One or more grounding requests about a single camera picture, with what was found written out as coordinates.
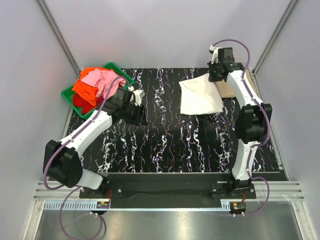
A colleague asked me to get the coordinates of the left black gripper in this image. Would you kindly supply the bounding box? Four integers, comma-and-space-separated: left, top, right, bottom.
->
122, 102, 148, 127

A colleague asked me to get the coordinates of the white printed t shirt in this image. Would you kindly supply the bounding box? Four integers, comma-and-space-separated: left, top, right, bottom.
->
179, 73, 224, 116

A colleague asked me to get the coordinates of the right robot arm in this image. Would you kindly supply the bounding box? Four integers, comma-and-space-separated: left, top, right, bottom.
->
208, 46, 273, 199

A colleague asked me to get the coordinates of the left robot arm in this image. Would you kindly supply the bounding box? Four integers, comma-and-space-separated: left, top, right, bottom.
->
43, 87, 147, 198

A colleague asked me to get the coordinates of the folded beige t shirt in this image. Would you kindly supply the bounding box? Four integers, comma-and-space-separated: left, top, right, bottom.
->
215, 69, 257, 100

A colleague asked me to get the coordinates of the pink t shirt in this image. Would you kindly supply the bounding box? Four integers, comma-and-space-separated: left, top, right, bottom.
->
81, 68, 127, 98

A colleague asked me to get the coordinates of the orange t shirt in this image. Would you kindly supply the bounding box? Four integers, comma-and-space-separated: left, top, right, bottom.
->
72, 67, 107, 106

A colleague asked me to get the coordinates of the red t shirt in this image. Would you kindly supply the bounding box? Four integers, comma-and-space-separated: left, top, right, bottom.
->
72, 93, 104, 115

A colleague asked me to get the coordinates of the green plastic bin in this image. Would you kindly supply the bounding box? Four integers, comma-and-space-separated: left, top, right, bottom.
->
61, 62, 135, 120

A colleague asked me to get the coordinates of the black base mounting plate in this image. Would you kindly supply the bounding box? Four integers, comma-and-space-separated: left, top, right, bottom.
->
79, 173, 257, 211

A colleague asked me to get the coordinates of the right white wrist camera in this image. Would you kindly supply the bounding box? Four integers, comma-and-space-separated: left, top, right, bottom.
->
209, 45, 220, 65

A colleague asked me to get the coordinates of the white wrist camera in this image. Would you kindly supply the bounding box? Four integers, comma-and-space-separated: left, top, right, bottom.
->
209, 45, 220, 65
128, 86, 145, 106

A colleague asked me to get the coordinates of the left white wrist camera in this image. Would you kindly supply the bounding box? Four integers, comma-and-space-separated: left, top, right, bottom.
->
128, 86, 145, 106

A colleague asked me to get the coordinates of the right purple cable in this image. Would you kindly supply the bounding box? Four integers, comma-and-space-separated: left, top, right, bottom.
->
211, 39, 271, 217

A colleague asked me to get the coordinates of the purple cable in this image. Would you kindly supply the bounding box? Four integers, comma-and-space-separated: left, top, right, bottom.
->
211, 39, 271, 217
42, 76, 128, 240

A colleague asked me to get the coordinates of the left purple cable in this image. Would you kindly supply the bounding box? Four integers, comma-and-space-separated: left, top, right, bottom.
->
42, 76, 128, 240

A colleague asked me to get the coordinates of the slotted cable duct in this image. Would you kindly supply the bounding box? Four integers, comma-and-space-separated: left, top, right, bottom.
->
44, 200, 110, 211

